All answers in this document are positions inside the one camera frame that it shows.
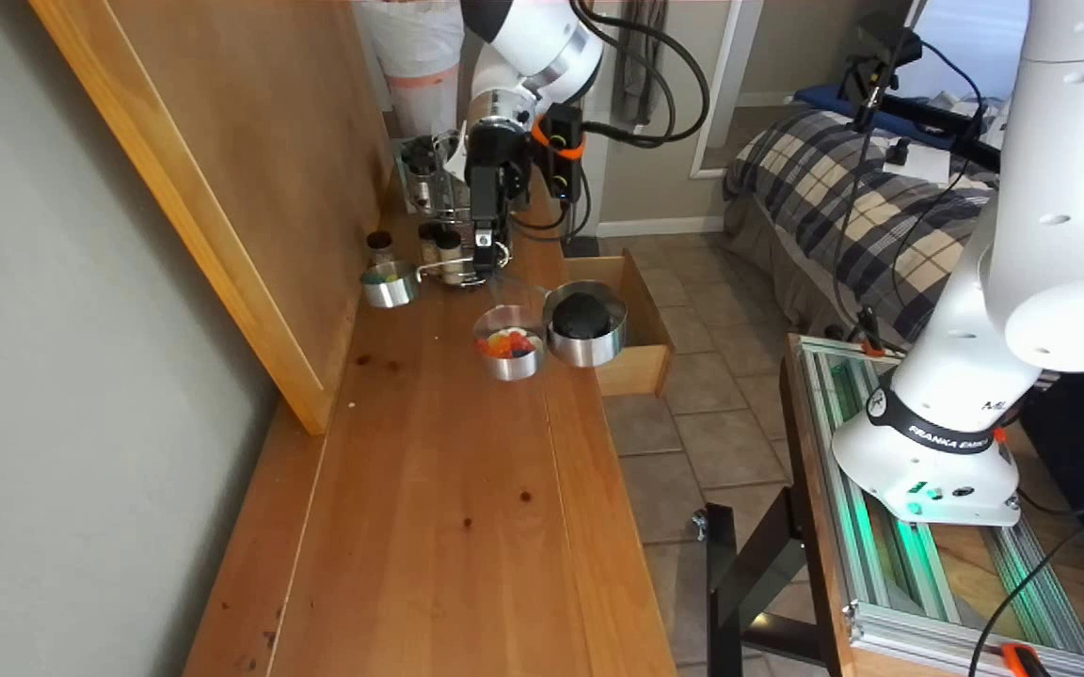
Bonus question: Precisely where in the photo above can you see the small steel measuring cup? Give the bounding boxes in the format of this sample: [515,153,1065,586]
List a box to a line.
[359,255,477,315]

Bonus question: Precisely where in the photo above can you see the plaid blanket couch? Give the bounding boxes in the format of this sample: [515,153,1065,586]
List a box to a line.
[725,106,1006,354]

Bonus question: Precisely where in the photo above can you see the large plywood board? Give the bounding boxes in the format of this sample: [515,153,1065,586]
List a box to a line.
[25,0,395,439]

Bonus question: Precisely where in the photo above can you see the open wooden dresser drawer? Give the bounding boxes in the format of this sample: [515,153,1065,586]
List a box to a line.
[559,249,672,402]

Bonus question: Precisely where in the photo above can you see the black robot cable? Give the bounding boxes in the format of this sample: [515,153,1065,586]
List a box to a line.
[509,0,716,242]

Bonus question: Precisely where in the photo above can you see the wooden pine dresser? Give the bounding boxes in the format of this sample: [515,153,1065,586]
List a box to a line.
[179,136,685,677]

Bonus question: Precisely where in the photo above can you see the orange cable strap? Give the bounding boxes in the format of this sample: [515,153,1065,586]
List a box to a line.
[533,118,591,166]

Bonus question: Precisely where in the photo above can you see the trash bin white bag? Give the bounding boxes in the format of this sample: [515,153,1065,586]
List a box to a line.
[349,0,470,140]

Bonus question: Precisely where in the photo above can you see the medium steel measuring cup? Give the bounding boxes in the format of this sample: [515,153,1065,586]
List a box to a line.
[475,280,546,385]

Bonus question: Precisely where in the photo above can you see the large steel measuring cup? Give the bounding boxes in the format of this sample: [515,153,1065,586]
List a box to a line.
[502,267,627,374]

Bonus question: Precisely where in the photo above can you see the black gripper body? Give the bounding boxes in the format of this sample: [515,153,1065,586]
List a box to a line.
[461,118,538,226]

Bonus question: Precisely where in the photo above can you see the black metal stand leg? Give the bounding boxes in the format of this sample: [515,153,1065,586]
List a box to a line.
[701,496,848,677]

